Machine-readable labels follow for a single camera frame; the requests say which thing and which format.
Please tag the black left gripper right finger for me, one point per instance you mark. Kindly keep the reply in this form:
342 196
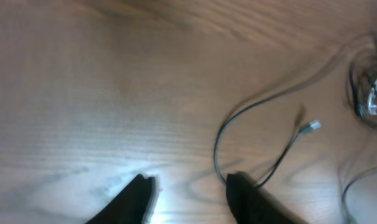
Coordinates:
250 204

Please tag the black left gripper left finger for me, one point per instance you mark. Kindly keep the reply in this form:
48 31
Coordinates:
133 205

